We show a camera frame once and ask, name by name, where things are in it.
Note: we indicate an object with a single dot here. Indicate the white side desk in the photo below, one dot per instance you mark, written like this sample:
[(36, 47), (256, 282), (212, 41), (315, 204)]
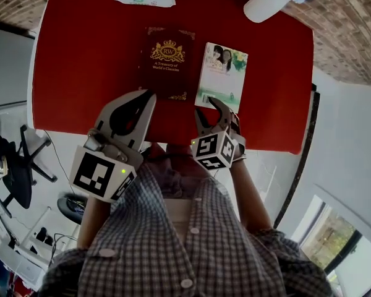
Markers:
[(18, 258)]

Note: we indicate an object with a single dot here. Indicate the person's beige undershirt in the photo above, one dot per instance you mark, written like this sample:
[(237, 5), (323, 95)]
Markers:
[(179, 215)]

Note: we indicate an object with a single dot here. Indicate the black-framed white panel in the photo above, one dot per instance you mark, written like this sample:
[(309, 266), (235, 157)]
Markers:
[(309, 135)]

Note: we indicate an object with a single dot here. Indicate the black office chair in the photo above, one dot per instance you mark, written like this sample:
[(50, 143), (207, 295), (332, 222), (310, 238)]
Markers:
[(18, 178)]

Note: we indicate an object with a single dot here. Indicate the black round base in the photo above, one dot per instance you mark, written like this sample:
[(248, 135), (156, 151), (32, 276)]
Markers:
[(69, 210)]

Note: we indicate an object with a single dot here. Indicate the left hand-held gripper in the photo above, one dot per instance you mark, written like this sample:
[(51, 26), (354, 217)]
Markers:
[(92, 178)]

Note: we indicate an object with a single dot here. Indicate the white green photo-cover book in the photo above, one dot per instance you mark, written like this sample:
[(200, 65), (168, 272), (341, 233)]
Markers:
[(222, 79)]

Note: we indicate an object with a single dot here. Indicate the window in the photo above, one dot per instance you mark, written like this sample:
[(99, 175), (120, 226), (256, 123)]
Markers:
[(337, 237)]

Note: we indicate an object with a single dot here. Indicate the person's right forearm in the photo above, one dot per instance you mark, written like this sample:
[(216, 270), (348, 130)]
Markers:
[(250, 196)]

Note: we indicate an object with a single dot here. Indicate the white vase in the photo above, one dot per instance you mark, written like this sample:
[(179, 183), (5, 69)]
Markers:
[(262, 5)]

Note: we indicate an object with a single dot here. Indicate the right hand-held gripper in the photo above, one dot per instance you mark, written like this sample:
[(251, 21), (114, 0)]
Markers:
[(208, 148)]

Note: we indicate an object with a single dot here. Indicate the red tablecloth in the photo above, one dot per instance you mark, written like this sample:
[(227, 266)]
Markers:
[(80, 73)]

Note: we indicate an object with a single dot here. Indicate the person's plaid shirt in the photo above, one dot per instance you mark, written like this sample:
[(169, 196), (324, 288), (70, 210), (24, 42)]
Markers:
[(142, 249)]

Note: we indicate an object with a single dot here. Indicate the person's left forearm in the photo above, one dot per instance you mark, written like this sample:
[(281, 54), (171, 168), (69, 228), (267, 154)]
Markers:
[(91, 221)]

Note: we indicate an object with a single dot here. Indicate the dark red gold-crest book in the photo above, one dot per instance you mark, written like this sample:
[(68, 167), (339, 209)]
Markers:
[(167, 79)]

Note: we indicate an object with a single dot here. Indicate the grey cabinet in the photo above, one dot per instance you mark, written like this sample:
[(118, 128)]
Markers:
[(6, 67)]

